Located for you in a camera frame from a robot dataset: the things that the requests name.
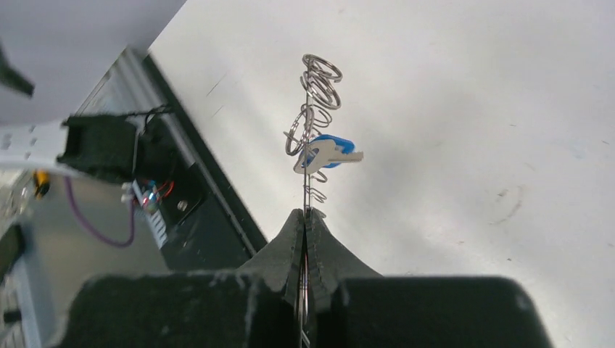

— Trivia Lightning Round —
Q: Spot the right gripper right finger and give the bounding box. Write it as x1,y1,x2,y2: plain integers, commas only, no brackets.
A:
305,208,381,310

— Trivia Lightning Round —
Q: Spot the left white cable duct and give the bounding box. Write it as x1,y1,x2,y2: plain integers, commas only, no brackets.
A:
132,181,168,249

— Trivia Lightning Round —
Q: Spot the black phone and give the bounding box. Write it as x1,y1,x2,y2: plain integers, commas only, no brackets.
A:
1,224,26,283

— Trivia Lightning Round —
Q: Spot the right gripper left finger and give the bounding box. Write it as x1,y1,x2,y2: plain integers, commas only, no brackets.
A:
237,209,305,306

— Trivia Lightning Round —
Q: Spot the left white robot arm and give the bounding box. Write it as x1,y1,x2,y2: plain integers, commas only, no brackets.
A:
1,114,139,185

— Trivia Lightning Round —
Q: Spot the yellow utility knife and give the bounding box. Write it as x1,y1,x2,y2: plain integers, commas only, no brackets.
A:
33,170,50,199

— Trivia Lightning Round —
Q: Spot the blue tagged key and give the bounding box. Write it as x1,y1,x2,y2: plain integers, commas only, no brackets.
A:
293,134,364,175

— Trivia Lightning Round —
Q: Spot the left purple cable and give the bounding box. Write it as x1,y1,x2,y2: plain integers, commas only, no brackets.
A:
63,176,136,249

